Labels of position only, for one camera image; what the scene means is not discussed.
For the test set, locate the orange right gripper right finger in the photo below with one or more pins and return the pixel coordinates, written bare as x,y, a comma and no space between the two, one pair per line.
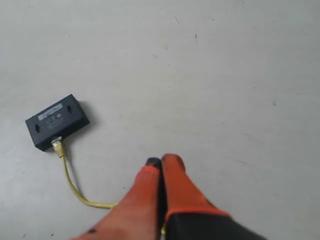
190,215

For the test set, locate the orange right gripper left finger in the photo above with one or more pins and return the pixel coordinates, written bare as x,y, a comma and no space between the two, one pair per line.
136,217

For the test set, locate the black network switch box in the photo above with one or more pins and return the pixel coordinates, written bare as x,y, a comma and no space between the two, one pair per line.
60,120

